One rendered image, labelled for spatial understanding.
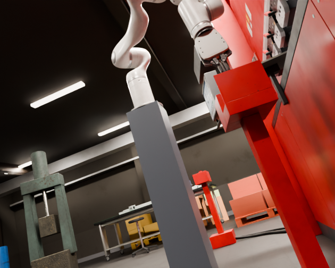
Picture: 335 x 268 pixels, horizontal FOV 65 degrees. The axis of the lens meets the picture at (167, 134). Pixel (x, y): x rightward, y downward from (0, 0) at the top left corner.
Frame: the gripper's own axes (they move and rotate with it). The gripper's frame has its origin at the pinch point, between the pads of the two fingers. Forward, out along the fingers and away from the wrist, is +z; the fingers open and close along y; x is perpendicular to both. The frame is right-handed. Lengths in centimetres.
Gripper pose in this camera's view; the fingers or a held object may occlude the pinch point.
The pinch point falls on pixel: (224, 68)
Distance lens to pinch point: 97.0
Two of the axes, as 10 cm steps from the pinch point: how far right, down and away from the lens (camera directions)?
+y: -9.1, 4.2, 0.5
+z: 3.9, 8.7, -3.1
